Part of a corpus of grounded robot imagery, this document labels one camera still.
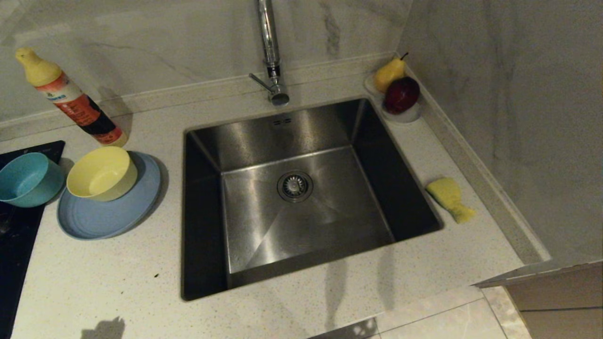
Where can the dark red apple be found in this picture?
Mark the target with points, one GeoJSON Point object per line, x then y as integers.
{"type": "Point", "coordinates": [401, 95]}

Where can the yellow sponge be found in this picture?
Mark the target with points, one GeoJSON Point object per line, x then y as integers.
{"type": "Point", "coordinates": [447, 195]}

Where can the yellow pear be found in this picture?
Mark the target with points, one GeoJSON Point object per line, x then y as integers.
{"type": "Point", "coordinates": [388, 75]}

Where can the chrome faucet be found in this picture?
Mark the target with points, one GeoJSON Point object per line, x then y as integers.
{"type": "Point", "coordinates": [268, 37]}

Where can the stainless steel sink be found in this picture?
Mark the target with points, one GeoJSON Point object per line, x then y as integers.
{"type": "Point", "coordinates": [330, 221]}

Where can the metal sink drain strainer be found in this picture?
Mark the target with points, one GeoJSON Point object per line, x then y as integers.
{"type": "Point", "coordinates": [295, 186]}

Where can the light blue plate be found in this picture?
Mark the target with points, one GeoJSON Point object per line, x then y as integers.
{"type": "Point", "coordinates": [108, 219]}

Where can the yellow plastic bowl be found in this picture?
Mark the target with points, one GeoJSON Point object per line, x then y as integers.
{"type": "Point", "coordinates": [101, 174]}

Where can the black induction cooktop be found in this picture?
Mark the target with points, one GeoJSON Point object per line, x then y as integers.
{"type": "Point", "coordinates": [14, 245]}

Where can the orange-label dish soap bottle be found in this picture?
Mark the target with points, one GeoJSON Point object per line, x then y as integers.
{"type": "Point", "coordinates": [75, 101]}

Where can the white fruit dish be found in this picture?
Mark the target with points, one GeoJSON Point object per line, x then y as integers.
{"type": "Point", "coordinates": [405, 118]}

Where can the teal plastic bowl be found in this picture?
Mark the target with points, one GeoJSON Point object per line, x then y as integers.
{"type": "Point", "coordinates": [28, 181]}

